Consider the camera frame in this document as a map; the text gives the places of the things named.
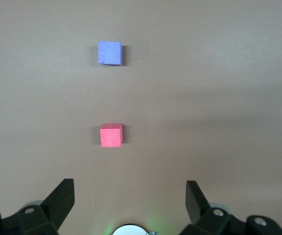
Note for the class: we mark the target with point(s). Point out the red foam block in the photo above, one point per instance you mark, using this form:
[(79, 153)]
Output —
[(111, 137)]

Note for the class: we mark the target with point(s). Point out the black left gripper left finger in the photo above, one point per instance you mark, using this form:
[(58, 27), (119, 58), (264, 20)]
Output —
[(40, 220)]

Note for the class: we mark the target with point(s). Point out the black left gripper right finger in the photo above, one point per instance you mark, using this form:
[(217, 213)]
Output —
[(204, 220)]

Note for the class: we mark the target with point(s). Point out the purple foam block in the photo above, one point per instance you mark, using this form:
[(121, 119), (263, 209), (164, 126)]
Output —
[(109, 53)]

